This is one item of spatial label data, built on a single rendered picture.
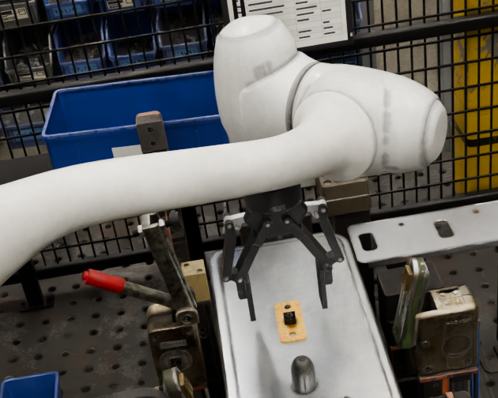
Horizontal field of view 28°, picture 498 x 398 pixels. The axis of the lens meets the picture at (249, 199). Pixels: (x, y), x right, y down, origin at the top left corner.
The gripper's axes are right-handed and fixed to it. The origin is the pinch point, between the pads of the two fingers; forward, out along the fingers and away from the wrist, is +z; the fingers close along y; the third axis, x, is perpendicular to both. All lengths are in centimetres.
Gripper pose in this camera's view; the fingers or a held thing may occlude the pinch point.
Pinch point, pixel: (286, 296)
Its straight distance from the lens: 138.7
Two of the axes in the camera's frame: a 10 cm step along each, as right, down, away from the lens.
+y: 9.9, -1.7, 0.3
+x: -1.2, -5.5, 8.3
